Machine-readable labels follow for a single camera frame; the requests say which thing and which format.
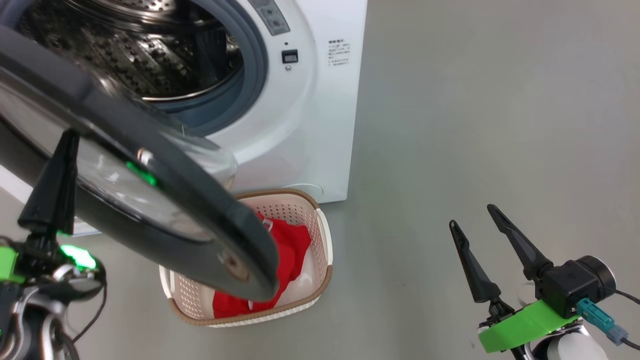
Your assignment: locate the black round glass washer door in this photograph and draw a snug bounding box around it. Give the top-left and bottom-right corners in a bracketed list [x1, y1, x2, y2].
[0, 25, 280, 302]

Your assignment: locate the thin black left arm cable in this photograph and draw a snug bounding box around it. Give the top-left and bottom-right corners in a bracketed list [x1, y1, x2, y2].
[70, 282, 108, 346]

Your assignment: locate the small printed text label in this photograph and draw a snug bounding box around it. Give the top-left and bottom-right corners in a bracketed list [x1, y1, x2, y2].
[327, 40, 351, 67]

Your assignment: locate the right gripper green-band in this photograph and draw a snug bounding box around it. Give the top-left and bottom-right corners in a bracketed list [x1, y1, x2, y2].
[449, 204, 585, 354]

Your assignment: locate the red garment with white trim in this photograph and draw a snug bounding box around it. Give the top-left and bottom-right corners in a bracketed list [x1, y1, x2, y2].
[252, 212, 312, 301]

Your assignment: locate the white front-load washing machine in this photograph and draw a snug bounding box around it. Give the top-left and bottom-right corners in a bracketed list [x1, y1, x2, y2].
[0, 0, 368, 237]

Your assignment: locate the steel washer drum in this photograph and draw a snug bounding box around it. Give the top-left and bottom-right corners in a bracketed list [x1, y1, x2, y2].
[15, 0, 246, 101]

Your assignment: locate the grey warning sticker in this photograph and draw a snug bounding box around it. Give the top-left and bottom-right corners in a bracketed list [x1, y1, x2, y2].
[248, 0, 291, 36]

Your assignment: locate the cream laundry basket brown rim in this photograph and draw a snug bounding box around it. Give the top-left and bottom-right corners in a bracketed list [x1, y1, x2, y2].
[159, 189, 334, 328]

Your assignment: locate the round white filter cover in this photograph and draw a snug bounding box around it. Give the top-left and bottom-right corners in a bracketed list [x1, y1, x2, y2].
[287, 182, 326, 198]

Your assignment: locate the grey rubber door gasket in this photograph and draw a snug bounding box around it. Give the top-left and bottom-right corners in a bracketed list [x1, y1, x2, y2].
[0, 0, 268, 138]

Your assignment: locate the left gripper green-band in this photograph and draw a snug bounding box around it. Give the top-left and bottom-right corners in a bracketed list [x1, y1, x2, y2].
[0, 130, 107, 302]

